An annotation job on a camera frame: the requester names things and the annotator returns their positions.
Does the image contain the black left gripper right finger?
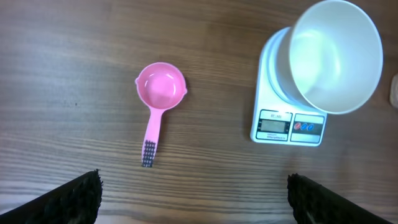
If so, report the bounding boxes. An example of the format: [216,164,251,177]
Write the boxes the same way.
[287,174,390,224]

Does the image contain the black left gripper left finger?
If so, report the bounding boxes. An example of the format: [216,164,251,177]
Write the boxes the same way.
[1,169,103,224]

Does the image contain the pink plastic measuring scoop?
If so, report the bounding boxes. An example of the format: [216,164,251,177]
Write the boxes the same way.
[135,62,187,167]

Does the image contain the white digital kitchen scale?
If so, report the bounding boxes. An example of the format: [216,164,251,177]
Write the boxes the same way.
[250,27,327,147]

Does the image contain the white bowl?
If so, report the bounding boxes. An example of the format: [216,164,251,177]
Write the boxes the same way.
[276,1,383,114]

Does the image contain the clear plastic container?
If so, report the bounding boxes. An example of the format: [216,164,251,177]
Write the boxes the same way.
[389,74,398,109]

